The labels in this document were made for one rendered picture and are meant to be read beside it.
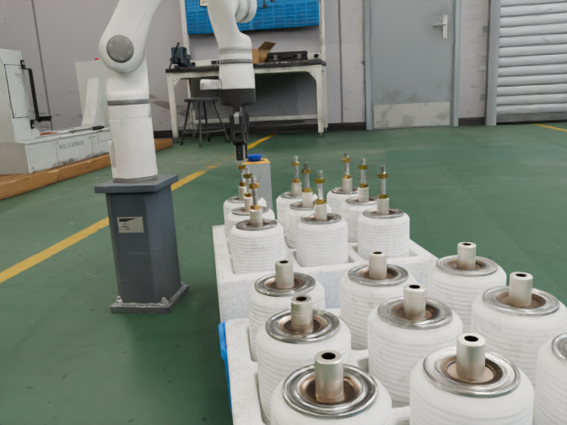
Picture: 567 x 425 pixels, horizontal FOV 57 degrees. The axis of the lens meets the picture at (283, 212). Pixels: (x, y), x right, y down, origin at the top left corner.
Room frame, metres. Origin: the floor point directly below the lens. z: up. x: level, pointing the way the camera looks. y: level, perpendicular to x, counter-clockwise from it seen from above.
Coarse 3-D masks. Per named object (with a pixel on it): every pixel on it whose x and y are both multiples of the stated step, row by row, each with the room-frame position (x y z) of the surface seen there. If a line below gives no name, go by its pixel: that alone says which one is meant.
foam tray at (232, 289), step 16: (224, 224) 1.20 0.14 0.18; (224, 240) 1.06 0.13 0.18; (224, 256) 0.95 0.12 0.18; (288, 256) 0.93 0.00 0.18; (352, 256) 0.91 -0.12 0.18; (416, 256) 0.89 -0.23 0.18; (432, 256) 0.89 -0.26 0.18; (224, 272) 0.86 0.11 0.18; (272, 272) 0.85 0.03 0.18; (304, 272) 0.84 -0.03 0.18; (320, 272) 0.84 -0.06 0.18; (336, 272) 0.85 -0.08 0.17; (416, 272) 0.87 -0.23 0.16; (224, 288) 0.82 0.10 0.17; (240, 288) 0.82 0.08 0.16; (336, 288) 0.85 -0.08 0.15; (224, 304) 0.82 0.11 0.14; (240, 304) 0.82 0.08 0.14; (336, 304) 0.85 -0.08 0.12; (224, 320) 0.82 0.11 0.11
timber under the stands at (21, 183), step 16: (160, 144) 4.90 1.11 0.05; (80, 160) 3.66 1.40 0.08; (96, 160) 3.71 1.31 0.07; (0, 176) 3.04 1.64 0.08; (16, 176) 3.01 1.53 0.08; (32, 176) 2.98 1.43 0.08; (48, 176) 3.13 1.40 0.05; (64, 176) 3.29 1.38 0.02; (0, 192) 2.70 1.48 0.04; (16, 192) 2.82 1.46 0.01
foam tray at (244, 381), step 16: (240, 320) 0.66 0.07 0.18; (240, 336) 0.61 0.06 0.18; (240, 352) 0.57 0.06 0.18; (352, 352) 0.56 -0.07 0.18; (368, 352) 0.55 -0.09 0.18; (240, 368) 0.54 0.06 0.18; (256, 368) 0.53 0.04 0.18; (368, 368) 0.55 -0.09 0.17; (240, 384) 0.50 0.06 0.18; (256, 384) 0.53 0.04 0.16; (240, 400) 0.47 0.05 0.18; (256, 400) 0.47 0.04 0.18; (240, 416) 0.45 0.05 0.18; (256, 416) 0.44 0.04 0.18; (400, 416) 0.43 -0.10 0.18
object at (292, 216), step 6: (288, 210) 1.02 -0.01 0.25; (294, 210) 1.01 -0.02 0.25; (312, 210) 1.00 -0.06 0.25; (330, 210) 1.02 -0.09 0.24; (288, 216) 1.02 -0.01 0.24; (294, 216) 1.00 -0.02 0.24; (300, 216) 0.99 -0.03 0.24; (288, 222) 1.02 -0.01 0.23; (294, 222) 1.00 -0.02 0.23; (288, 228) 1.02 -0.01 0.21; (294, 228) 1.00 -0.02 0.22; (288, 234) 1.02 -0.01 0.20; (294, 234) 1.00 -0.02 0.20; (288, 240) 1.02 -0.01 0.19; (294, 240) 1.00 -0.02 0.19; (288, 246) 1.02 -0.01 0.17; (294, 246) 1.00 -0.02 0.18
